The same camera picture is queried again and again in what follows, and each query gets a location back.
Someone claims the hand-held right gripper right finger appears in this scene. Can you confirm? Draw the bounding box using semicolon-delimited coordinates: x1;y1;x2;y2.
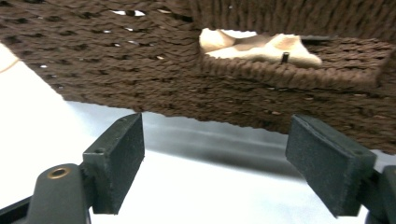
285;114;378;218

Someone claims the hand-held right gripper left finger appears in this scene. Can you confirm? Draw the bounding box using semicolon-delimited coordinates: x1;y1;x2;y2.
82;112;146;216

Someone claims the brown woven basket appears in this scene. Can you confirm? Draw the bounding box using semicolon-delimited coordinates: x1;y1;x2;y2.
0;0;396;155

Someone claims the beige sock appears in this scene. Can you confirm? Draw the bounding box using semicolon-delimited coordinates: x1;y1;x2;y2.
199;27;323;70

